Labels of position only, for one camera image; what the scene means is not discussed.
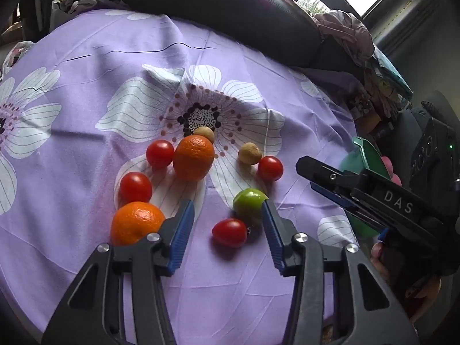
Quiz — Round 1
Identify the dark sofa cushion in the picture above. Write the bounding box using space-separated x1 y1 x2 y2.
108 0 360 76

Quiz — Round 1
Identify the white plastic bag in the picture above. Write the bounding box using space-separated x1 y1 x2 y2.
0 41 35 80

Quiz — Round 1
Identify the green bowl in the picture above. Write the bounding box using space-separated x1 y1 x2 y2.
340 136 392 238

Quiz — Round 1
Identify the tan longan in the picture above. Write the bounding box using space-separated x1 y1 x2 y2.
193 126 215 144
238 142 262 165

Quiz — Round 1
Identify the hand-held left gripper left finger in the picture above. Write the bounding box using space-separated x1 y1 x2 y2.
41 199 196 345

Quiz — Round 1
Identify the green round fruit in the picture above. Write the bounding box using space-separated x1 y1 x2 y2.
232 188 269 220

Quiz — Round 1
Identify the large orange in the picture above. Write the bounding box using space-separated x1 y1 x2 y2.
172 135 215 182

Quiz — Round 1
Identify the red cherry tomato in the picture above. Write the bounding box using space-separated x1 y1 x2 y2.
119 172 153 205
212 218 248 248
146 139 175 169
257 156 284 182

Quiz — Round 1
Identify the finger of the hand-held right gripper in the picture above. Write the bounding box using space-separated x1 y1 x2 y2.
343 201 390 242
295 156 363 210

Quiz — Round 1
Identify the person's right hand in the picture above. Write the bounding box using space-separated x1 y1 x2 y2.
370 241 394 286

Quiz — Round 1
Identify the pinkish crumpled garment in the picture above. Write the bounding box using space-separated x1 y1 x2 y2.
313 9 376 67

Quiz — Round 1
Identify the purple floral cloth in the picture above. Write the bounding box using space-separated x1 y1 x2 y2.
0 9 363 342

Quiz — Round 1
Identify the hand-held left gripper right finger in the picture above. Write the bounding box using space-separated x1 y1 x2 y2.
261 199 421 345

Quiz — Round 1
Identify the stack of folded clothes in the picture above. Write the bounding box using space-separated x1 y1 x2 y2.
359 43 414 123

